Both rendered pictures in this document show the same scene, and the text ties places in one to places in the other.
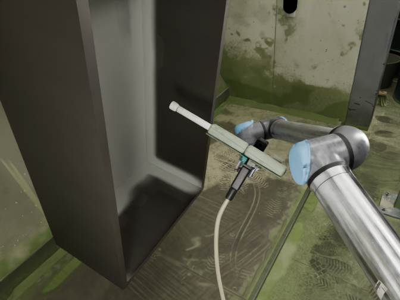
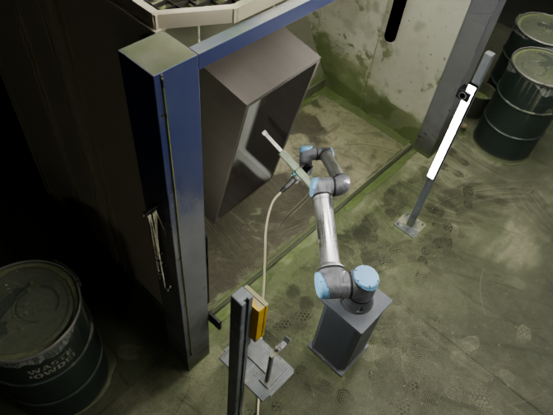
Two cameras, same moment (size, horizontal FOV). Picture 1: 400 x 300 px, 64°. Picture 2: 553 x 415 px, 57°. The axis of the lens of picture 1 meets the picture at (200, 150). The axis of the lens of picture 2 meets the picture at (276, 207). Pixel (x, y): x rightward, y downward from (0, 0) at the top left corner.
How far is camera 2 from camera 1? 2.21 m
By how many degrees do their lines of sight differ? 14
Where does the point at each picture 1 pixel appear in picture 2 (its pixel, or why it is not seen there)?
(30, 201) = not seen: hidden behind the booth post
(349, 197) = (322, 207)
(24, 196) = not seen: hidden behind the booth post
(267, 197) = not seen: hidden behind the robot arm
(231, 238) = (283, 215)
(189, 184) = (262, 173)
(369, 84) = (437, 122)
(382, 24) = (453, 80)
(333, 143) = (328, 183)
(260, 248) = (300, 226)
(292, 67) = (383, 84)
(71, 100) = (225, 146)
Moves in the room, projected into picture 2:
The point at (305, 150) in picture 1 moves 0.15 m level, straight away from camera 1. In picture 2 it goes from (315, 183) to (326, 167)
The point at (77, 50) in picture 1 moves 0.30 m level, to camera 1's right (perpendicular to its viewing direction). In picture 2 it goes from (234, 137) to (290, 145)
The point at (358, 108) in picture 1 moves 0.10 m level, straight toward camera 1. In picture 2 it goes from (425, 137) to (420, 142)
